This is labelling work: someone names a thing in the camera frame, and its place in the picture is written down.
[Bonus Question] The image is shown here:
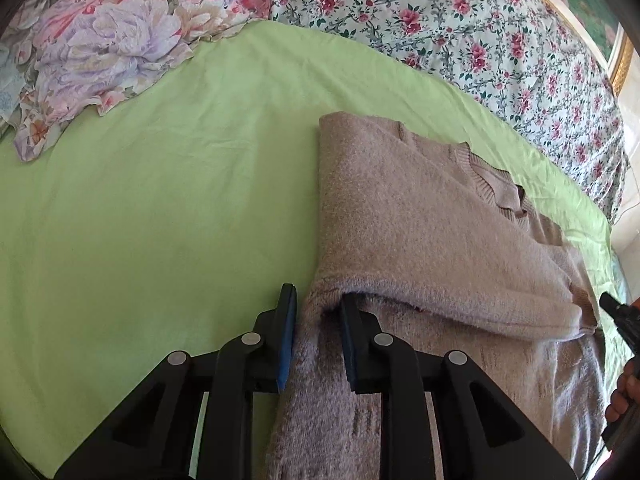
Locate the small floral quilt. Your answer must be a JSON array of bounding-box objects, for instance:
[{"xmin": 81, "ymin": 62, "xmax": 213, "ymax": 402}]
[{"xmin": 242, "ymin": 0, "xmax": 628, "ymax": 219}]

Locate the beige knit sweater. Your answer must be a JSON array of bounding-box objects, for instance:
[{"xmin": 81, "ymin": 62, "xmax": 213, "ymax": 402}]
[{"xmin": 266, "ymin": 113, "xmax": 605, "ymax": 479}]

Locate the green bed sheet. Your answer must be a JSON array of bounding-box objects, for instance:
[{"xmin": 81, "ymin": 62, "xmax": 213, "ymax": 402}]
[{"xmin": 1, "ymin": 22, "xmax": 614, "ymax": 477}]

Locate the framed landscape painting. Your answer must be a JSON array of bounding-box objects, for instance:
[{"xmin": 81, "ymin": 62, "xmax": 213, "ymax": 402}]
[{"xmin": 544, "ymin": 0, "xmax": 634, "ymax": 96}]

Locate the person's right hand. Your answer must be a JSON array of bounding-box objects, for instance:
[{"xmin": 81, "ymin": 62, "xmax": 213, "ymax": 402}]
[{"xmin": 605, "ymin": 360, "xmax": 640, "ymax": 424}]

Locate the large floral pillow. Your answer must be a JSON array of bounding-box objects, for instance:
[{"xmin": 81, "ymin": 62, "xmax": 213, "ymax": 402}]
[{"xmin": 1, "ymin": 0, "xmax": 271, "ymax": 162}]

